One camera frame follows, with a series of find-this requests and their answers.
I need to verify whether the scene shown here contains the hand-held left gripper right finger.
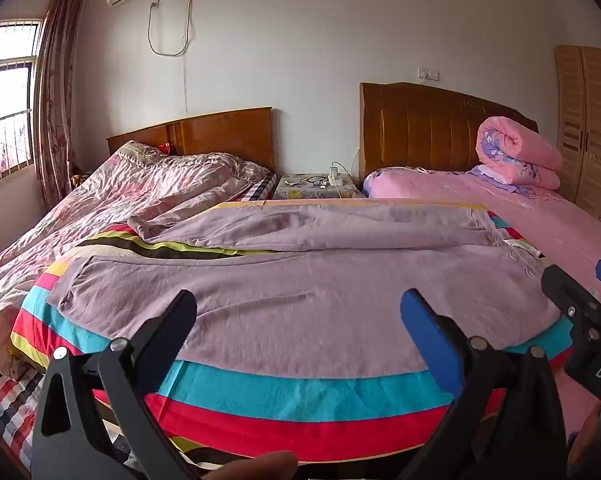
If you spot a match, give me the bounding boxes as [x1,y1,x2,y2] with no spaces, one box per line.
[399,287,568,480]

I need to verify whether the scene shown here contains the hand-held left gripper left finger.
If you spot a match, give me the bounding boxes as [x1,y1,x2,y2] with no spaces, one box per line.
[30,289,201,480]

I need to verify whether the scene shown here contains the grey purple pants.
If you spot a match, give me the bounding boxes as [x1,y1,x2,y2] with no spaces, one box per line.
[45,200,563,379]

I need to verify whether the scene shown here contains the person's left hand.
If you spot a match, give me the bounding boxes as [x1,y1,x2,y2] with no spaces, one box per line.
[200,451,299,480]

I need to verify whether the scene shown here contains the pink bed sheet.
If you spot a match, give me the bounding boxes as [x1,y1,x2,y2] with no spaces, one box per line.
[365,169,601,456]

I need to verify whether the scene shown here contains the striped colourful blanket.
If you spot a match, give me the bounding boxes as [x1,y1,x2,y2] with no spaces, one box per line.
[10,199,577,464]

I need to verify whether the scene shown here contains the pink floral quilt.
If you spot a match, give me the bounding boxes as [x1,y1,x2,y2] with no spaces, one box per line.
[0,141,276,376]

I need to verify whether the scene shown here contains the rolled pink quilt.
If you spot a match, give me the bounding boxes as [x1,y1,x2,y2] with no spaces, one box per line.
[470,116,563,191]

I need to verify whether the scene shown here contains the light wooden wardrobe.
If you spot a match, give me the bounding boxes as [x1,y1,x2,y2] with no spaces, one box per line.
[555,45,601,233]

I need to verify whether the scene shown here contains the pink pillow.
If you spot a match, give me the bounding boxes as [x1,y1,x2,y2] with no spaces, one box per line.
[367,167,481,200]

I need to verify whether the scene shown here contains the bedside table with floral cloth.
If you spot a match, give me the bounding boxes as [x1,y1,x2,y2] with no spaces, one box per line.
[274,174,366,201]

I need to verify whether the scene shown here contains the plain wooden headboard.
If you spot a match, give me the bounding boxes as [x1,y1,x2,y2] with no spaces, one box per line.
[106,106,275,171]

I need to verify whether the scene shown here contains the checked bed sheet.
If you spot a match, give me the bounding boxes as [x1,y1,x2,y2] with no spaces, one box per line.
[0,172,278,473]

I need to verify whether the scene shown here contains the brown patterned curtain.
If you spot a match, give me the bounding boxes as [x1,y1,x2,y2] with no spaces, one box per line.
[33,0,88,213]

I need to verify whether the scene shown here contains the barred window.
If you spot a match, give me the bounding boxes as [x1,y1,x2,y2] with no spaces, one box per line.
[0,19,44,192]

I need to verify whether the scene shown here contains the air conditioner cable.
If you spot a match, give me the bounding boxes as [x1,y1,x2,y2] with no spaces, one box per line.
[148,0,195,113]

